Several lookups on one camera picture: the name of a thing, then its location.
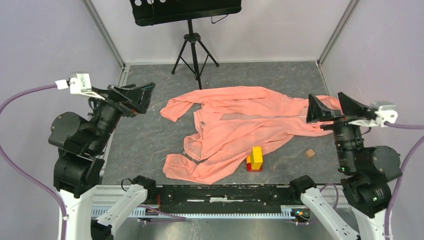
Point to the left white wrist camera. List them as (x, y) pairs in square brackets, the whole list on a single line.
[(79, 84)]

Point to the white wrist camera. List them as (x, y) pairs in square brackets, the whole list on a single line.
[(79, 84), (376, 114)]

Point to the small brown wooden cube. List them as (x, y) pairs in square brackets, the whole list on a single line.
[(310, 153)]

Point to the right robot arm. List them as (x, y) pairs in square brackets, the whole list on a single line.
[(367, 170)]

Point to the white slotted cable duct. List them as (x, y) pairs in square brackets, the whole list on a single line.
[(284, 213)]

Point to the red toy brick base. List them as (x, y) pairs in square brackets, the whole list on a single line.
[(250, 167)]

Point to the yellow toy brick block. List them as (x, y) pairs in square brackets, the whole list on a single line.
[(256, 152)]

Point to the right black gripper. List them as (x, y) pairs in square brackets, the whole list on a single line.
[(350, 107)]

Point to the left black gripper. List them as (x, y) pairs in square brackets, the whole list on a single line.
[(142, 95)]

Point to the salmon pink thin jacket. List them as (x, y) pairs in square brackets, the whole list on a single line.
[(229, 124)]

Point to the black music stand tripod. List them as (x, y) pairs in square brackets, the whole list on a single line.
[(193, 53)]

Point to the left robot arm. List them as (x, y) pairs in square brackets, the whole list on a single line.
[(76, 173)]

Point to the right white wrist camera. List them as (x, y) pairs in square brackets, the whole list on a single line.
[(376, 114)]

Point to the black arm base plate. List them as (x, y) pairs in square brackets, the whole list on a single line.
[(222, 198)]

